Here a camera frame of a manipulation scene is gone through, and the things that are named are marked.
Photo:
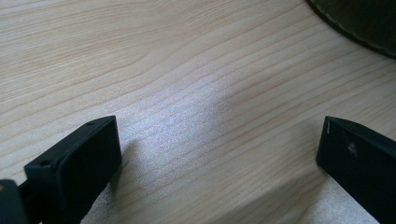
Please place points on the dark round-edged object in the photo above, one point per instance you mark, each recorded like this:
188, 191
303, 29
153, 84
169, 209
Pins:
364, 21

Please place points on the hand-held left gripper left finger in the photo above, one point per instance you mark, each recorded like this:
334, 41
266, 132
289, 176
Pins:
84, 161

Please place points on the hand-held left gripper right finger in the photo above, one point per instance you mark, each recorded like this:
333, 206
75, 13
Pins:
358, 165

